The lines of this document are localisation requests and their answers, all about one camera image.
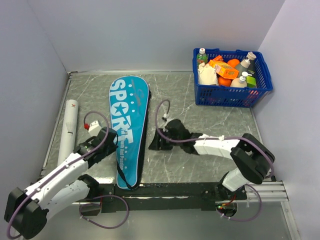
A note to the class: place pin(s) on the orange fruit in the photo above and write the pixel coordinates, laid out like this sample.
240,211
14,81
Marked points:
224,81
233,62

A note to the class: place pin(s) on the white shuttlecock tube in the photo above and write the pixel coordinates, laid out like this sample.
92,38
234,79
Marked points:
69,127

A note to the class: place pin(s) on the orange carton box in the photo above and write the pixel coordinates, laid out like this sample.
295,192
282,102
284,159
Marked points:
223,69

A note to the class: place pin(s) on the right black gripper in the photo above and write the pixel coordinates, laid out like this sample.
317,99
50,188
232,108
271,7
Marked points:
157,144

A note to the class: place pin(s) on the beige cloth bag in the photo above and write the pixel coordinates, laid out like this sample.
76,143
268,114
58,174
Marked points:
207,75

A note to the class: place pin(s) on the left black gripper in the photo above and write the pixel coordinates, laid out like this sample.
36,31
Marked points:
113,147

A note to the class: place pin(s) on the blue plastic basket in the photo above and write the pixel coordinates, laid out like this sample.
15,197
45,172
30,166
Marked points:
211,95

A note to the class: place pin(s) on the green drink bottle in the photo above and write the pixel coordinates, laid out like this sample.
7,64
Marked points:
202,57

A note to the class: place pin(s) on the green box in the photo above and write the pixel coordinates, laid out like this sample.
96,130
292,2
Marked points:
251,82

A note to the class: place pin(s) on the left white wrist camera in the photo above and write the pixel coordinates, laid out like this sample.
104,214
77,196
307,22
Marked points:
93,128

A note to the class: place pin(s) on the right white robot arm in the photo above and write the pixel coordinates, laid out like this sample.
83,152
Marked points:
252,159

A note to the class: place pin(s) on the white pump bottle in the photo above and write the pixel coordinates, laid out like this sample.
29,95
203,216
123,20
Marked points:
241,81

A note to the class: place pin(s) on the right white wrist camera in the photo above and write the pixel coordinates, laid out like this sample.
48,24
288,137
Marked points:
166,119

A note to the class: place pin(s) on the orange fruit front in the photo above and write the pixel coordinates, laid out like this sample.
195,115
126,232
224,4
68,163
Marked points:
224,81

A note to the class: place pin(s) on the blue racket cover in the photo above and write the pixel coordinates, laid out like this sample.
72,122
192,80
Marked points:
129,98

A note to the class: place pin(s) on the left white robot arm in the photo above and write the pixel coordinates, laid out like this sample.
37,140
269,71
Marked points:
28,210

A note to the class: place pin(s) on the orange fruit back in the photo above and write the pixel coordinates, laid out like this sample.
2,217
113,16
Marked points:
233,62

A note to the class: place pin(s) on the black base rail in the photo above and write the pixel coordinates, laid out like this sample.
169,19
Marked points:
173,196

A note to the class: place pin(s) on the grey pump bottle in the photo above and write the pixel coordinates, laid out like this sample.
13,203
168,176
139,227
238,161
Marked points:
245,63

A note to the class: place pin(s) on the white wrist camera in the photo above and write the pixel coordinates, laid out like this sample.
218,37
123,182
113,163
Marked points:
93,128
166,119

